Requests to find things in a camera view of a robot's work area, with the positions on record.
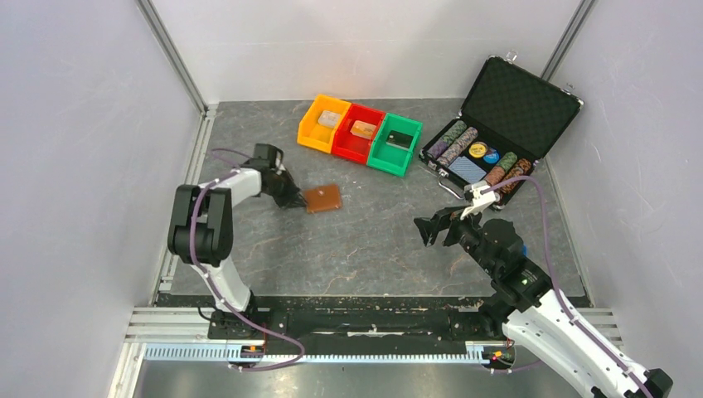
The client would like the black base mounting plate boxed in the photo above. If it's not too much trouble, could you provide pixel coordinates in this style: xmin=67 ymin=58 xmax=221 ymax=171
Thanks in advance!
xmin=156 ymin=294 xmax=515 ymax=357

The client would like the card stack in red bin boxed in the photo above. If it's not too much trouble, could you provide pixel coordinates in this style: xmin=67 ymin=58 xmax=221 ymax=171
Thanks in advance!
xmin=350 ymin=120 xmax=376 ymax=139

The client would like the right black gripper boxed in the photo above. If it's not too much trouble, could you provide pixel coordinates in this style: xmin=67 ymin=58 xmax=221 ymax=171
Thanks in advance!
xmin=413 ymin=201 xmax=497 ymax=275

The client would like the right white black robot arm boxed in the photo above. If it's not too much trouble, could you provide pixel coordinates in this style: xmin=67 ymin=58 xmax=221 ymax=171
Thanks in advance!
xmin=414 ymin=207 xmax=673 ymax=397

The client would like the green plastic bin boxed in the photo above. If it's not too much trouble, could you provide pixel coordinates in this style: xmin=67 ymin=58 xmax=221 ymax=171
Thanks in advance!
xmin=366 ymin=113 xmax=423 ymax=177

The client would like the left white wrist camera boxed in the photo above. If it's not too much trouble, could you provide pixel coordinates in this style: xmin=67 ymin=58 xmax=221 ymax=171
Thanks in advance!
xmin=269 ymin=148 xmax=285 ymax=174

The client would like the brown leather card holder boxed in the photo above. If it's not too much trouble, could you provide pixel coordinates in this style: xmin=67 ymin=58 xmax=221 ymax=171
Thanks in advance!
xmin=303 ymin=184 xmax=342 ymax=214

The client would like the blue playing card deck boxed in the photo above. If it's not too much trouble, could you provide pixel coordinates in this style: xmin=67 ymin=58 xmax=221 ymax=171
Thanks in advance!
xmin=448 ymin=156 xmax=487 ymax=184

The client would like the card stack in yellow bin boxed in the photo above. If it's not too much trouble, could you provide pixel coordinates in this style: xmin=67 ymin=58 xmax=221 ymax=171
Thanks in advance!
xmin=318 ymin=110 xmax=342 ymax=129

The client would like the yellow dealer button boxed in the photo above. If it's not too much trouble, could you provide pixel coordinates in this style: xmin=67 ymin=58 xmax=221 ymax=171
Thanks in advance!
xmin=468 ymin=141 xmax=489 ymax=158

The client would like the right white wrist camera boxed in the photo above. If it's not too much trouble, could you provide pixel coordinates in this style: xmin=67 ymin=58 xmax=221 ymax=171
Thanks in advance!
xmin=460 ymin=180 xmax=501 ymax=220

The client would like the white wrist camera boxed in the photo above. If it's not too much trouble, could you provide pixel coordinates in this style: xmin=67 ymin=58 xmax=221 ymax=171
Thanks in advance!
xmin=269 ymin=148 xmax=285 ymax=174
xmin=460 ymin=180 xmax=501 ymax=220

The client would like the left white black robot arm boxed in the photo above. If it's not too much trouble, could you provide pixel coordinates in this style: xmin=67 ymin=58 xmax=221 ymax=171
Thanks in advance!
xmin=167 ymin=143 xmax=307 ymax=338

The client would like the dark card in green bin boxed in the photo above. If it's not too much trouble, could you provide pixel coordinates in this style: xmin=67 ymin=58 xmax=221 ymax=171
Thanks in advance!
xmin=385 ymin=130 xmax=414 ymax=151

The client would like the red plastic bin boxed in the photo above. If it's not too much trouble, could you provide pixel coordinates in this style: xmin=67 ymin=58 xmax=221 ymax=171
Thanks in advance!
xmin=331 ymin=103 xmax=386 ymax=165

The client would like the black poker chip case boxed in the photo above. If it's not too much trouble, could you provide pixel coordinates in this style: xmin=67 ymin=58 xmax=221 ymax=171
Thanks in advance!
xmin=419 ymin=56 xmax=584 ymax=187

